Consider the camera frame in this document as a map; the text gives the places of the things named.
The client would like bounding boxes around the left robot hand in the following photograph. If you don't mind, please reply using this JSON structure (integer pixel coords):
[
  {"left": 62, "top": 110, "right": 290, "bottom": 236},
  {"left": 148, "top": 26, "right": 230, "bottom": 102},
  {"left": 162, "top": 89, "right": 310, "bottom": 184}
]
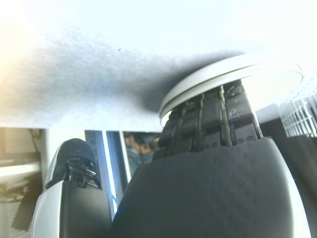
[{"left": 31, "top": 81, "right": 313, "bottom": 238}]

